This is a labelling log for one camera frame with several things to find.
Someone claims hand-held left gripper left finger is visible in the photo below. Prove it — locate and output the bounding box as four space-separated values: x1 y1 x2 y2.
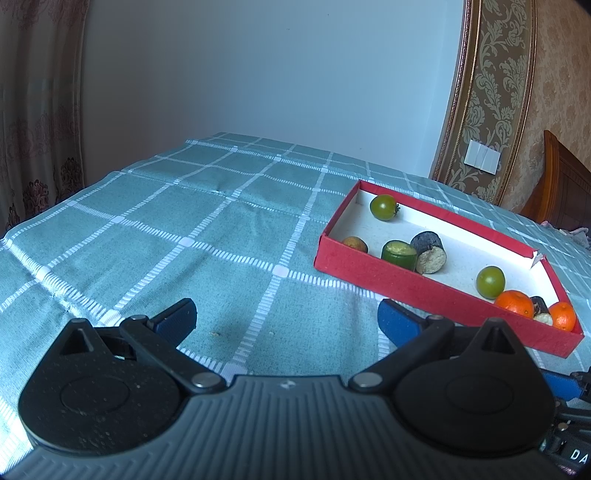
59 298 227 394

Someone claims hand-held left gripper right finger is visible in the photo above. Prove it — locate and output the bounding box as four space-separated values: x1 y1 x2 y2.
348 298 528 394

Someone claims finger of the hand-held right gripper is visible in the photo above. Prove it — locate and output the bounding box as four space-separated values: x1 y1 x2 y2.
539 368 591 408

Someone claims red cardboard box tray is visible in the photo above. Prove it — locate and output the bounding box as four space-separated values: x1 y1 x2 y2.
314 179 585 358

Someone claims orange tangerine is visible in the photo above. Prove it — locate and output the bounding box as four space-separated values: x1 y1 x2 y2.
495 290 535 318
549 302 577 332

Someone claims green cucumber piece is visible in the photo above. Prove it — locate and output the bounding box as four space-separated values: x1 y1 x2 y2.
381 240 419 272

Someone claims small eggplant piece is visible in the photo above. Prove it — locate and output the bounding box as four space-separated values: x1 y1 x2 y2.
530 296 555 326

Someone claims large eggplant piece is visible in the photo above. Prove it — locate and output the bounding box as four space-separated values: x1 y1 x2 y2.
410 231 448 275

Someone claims green tomato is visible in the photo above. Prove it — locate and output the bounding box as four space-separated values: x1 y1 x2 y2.
476 266 506 299
370 194 400 221

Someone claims pale pink bedding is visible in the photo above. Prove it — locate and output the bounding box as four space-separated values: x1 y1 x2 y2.
541 220 591 252

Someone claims brown wooden headboard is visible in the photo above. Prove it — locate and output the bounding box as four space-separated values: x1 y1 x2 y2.
519 130 591 232

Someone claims patterned brown curtain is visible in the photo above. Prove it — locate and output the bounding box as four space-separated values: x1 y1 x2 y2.
0 0 90 234

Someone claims white wall light switch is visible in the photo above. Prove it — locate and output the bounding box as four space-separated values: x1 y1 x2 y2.
464 140 502 172

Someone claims gold framed damask wall panel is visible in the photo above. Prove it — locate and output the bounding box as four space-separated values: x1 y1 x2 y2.
428 0 591 217

